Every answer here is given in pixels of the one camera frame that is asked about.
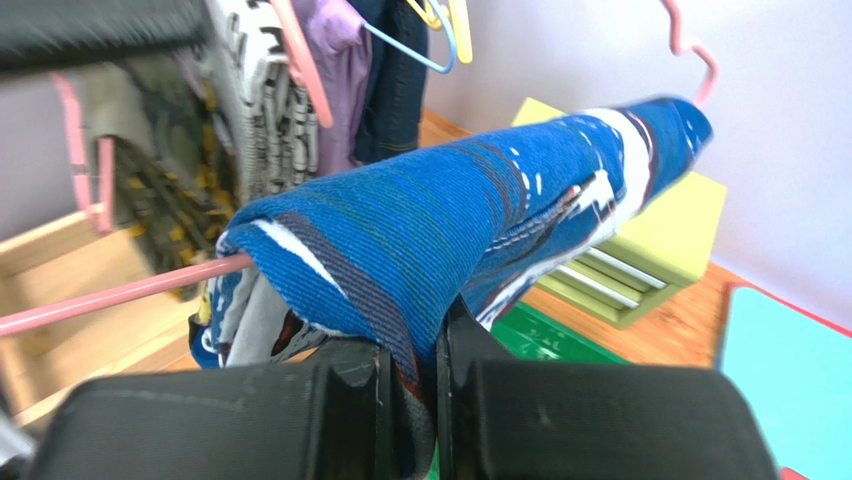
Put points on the newspaper print trousers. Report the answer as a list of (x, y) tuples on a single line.
[(245, 72)]

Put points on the light blue cutting board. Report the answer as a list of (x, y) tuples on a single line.
[(792, 379)]

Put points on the blue wire hanger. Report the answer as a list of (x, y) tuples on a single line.
[(418, 56)]

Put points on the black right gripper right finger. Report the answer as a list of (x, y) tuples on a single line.
[(629, 421)]

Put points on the dark blue jeans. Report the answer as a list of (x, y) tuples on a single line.
[(394, 95)]

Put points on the green plastic tray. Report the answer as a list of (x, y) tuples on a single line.
[(546, 333)]

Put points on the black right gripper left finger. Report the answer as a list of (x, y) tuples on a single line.
[(329, 416)]

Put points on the camouflage trousers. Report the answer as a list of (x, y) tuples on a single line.
[(173, 179)]

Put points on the pink hanger with newspaper trousers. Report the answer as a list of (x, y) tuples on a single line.
[(301, 65)]

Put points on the yellow hanger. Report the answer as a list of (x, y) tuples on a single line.
[(453, 14)]

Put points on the wooden clothes rack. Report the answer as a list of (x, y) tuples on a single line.
[(65, 259)]

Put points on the pink hanger with camouflage trousers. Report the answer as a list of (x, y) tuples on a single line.
[(93, 192)]

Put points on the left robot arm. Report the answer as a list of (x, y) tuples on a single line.
[(38, 36)]

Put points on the blue white patterned trousers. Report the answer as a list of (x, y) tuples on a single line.
[(382, 251)]

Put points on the green mini drawer chest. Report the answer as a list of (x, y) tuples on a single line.
[(652, 257)]

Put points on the purple trousers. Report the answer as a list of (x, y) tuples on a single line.
[(342, 52)]

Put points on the pink wire hanger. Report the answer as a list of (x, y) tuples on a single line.
[(41, 316)]

